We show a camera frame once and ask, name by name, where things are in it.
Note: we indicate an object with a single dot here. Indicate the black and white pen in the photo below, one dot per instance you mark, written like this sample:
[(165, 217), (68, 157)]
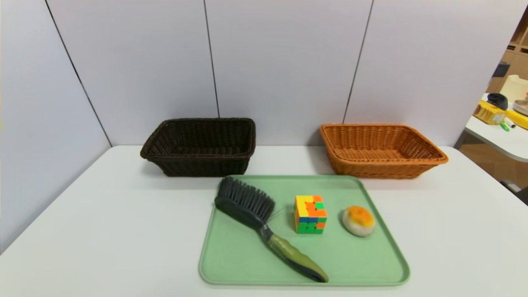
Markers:
[(510, 122)]

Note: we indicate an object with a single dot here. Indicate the light green plastic tray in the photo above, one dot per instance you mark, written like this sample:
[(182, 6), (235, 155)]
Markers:
[(247, 255)]

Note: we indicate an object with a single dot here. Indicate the colourful puzzle cube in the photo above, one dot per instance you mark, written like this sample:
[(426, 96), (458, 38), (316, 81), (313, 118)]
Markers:
[(310, 214)]

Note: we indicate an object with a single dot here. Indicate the white bun with orange top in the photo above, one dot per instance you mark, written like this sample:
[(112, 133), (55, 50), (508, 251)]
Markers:
[(359, 220)]

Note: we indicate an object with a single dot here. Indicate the dark brown wicker basket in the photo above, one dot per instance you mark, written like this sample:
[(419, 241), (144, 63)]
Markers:
[(198, 165)]

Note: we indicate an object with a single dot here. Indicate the green marker pen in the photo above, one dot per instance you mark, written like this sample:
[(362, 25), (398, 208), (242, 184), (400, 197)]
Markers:
[(505, 126)]

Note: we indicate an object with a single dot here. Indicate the beige bowl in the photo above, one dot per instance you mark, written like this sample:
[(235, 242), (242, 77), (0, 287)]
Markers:
[(522, 108)]

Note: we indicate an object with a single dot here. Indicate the wooden shelving unit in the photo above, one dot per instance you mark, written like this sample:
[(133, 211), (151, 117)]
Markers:
[(519, 57)]

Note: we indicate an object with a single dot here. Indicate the white side table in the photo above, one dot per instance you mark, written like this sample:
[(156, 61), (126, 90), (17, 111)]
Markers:
[(503, 142)]

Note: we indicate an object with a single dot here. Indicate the orange wicker basket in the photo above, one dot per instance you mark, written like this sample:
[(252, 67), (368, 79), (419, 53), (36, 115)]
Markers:
[(379, 169)]

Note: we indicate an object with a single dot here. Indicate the yellow cardboard box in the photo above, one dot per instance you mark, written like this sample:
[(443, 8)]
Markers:
[(489, 112)]

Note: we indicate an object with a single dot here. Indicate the cream plastic container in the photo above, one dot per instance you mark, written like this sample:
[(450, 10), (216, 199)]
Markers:
[(515, 86)]

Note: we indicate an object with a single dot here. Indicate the black tape roll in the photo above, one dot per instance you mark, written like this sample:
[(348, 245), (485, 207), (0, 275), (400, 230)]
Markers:
[(497, 100)]

